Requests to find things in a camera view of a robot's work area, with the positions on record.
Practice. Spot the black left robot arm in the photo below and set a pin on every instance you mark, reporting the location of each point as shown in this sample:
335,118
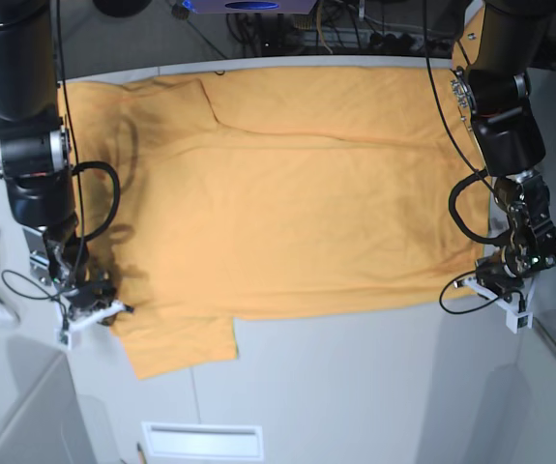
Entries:
495,89

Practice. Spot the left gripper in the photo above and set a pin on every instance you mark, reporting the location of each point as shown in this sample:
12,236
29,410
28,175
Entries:
506,270

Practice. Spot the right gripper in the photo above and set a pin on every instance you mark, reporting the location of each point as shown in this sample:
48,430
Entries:
84,297

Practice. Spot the yellow orange T-shirt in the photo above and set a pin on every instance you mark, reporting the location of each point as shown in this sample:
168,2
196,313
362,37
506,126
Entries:
272,194

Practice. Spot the pencil at table edge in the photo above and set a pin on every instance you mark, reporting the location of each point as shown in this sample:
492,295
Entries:
141,455

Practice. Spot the blue purple device box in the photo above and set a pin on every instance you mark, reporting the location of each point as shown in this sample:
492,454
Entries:
214,7

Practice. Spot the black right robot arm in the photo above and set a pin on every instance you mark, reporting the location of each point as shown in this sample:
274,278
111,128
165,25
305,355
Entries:
35,159

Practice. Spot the white rectangular table grommet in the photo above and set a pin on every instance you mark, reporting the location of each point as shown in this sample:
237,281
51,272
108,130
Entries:
204,442

